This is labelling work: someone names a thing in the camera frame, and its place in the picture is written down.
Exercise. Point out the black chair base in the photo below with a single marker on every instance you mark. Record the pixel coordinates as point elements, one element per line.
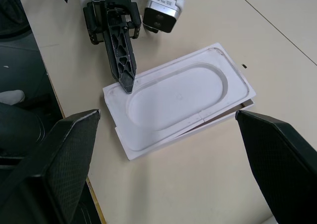
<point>12,13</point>

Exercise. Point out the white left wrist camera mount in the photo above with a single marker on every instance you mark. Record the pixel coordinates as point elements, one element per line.
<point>161,13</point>

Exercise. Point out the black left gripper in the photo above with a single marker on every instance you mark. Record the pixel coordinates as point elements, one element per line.
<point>95,23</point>

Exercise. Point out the white shoe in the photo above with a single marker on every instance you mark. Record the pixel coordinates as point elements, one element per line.
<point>11,96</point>

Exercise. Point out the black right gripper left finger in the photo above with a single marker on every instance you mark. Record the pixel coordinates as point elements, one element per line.
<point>57,164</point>

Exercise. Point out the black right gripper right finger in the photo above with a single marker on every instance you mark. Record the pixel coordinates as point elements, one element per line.
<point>284,164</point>

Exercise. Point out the white phone box base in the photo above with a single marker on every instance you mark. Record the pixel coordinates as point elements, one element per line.
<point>249,104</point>

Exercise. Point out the white box insert tray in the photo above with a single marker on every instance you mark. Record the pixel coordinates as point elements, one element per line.
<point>173,102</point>

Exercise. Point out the black rounded object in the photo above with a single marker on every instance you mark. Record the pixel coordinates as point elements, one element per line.
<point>22,129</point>

